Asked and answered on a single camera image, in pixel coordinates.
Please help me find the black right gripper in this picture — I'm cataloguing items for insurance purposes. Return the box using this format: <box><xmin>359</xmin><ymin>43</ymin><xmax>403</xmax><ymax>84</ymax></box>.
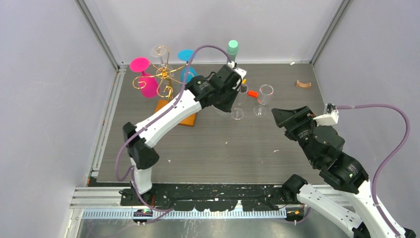
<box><xmin>270</xmin><ymin>104</ymin><xmax>319</xmax><ymax>165</ymax></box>

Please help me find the clear tall flute glass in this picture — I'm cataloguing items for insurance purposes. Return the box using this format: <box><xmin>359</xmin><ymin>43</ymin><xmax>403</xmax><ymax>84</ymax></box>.
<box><xmin>231</xmin><ymin>84</ymin><xmax>249</xmax><ymax>120</ymax></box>

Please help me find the clear stemmed wine glass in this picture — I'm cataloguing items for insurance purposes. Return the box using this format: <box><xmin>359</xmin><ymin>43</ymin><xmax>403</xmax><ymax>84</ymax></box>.
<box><xmin>253</xmin><ymin>84</ymin><xmax>274</xmax><ymax>117</ymax></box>

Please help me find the blue wine glass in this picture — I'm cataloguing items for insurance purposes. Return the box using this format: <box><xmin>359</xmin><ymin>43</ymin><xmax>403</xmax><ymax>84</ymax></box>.
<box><xmin>178</xmin><ymin>49</ymin><xmax>199</xmax><ymax>84</ymax></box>

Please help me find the pink wine glass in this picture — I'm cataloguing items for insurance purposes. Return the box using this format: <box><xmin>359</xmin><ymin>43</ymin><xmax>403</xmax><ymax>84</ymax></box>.
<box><xmin>129</xmin><ymin>57</ymin><xmax>158</xmax><ymax>98</ymax></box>

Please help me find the clear patterned tumbler glass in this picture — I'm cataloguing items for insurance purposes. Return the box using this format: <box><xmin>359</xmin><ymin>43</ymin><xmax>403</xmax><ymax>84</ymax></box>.
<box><xmin>215</xmin><ymin>108</ymin><xmax>230</xmax><ymax>117</ymax></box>

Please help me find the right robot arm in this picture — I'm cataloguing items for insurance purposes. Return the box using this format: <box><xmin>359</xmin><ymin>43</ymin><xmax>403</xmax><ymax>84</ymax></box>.
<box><xmin>272</xmin><ymin>104</ymin><xmax>416</xmax><ymax>238</ymax></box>

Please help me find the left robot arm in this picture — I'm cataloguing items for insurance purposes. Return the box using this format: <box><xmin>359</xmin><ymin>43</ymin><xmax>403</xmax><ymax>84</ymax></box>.
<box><xmin>123</xmin><ymin>63</ymin><xmax>247</xmax><ymax>205</ymax></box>

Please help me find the orange wooden rack base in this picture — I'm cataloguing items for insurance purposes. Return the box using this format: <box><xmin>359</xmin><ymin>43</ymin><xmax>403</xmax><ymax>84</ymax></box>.
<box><xmin>154</xmin><ymin>99</ymin><xmax>198</xmax><ymax>127</ymax></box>

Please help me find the orange rectangular block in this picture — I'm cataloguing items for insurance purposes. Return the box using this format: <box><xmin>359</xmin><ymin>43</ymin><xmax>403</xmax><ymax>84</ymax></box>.
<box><xmin>248</xmin><ymin>91</ymin><xmax>259</xmax><ymax>98</ymax></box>

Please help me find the mint green microphone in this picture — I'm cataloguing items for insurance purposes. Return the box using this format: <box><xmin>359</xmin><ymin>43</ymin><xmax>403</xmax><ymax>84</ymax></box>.
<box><xmin>226</xmin><ymin>40</ymin><xmax>239</xmax><ymax>61</ymax></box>

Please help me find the brown curved wooden block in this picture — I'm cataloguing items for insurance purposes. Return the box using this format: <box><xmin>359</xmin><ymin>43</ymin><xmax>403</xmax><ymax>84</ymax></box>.
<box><xmin>296</xmin><ymin>80</ymin><xmax>312</xmax><ymax>89</ymax></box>

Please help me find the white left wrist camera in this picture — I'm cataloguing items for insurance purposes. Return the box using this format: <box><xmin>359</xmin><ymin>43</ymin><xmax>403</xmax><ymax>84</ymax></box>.
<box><xmin>227</xmin><ymin>61</ymin><xmax>247</xmax><ymax>89</ymax></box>

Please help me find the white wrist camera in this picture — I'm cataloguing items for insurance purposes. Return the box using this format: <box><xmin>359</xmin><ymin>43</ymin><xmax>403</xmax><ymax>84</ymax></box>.
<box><xmin>227</xmin><ymin>61</ymin><xmax>247</xmax><ymax>89</ymax></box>
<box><xmin>313</xmin><ymin>103</ymin><xmax>339</xmax><ymax>126</ymax></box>

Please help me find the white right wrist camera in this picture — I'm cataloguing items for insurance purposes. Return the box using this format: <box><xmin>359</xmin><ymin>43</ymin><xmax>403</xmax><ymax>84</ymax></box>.
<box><xmin>313</xmin><ymin>103</ymin><xmax>339</xmax><ymax>126</ymax></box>

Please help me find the gold wire glass rack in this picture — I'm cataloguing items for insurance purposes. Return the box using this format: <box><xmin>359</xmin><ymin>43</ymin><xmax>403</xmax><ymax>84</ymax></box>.
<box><xmin>146</xmin><ymin>60</ymin><xmax>186</xmax><ymax>101</ymax></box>

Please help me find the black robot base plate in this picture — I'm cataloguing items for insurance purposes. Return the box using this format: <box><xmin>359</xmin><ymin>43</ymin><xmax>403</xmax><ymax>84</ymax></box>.
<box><xmin>119</xmin><ymin>183</ymin><xmax>305</xmax><ymax>212</ymax></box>

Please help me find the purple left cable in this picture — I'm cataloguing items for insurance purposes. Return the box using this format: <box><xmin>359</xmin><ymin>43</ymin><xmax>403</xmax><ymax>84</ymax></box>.
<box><xmin>114</xmin><ymin>44</ymin><xmax>232</xmax><ymax>226</ymax></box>

